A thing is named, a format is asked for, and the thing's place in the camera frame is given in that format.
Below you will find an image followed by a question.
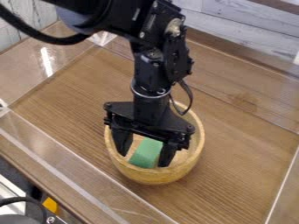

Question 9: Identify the black cable bottom left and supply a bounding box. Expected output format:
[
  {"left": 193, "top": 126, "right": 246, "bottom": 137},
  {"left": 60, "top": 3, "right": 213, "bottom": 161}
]
[{"left": 0, "top": 197, "right": 48, "bottom": 224}]

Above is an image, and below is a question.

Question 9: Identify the clear acrylic corner bracket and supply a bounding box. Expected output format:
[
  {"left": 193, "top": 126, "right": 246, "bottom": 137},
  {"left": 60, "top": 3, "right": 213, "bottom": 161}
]
[{"left": 89, "top": 31, "right": 118, "bottom": 46}]

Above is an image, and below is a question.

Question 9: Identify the green rectangular block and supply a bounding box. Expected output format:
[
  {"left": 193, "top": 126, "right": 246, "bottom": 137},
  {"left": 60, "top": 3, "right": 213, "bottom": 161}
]
[{"left": 129, "top": 138, "right": 163, "bottom": 169}]

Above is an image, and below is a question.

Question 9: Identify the yellow and black device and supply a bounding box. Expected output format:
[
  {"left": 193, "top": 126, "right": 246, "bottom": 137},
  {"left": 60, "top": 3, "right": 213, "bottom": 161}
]
[{"left": 24, "top": 198, "right": 79, "bottom": 224}]

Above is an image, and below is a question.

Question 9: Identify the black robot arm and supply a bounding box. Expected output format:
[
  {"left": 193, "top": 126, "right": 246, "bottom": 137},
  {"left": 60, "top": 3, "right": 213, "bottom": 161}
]
[{"left": 43, "top": 0, "right": 195, "bottom": 167}]

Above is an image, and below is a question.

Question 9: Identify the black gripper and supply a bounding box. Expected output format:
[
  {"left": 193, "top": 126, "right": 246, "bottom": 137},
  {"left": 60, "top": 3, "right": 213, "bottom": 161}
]
[{"left": 105, "top": 97, "right": 195, "bottom": 167}]

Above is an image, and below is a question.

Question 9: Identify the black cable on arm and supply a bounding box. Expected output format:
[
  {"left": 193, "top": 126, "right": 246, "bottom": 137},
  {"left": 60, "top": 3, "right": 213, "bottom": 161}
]
[{"left": 169, "top": 79, "right": 194, "bottom": 116}]

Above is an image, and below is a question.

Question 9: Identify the brown wooden bowl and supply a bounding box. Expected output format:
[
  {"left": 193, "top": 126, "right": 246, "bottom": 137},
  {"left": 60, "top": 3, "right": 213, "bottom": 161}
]
[{"left": 105, "top": 111, "right": 206, "bottom": 186}]

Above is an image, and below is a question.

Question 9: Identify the clear acrylic tray wall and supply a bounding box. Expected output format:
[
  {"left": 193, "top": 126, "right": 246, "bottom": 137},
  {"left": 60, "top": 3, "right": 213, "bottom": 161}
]
[{"left": 0, "top": 107, "right": 179, "bottom": 224}]

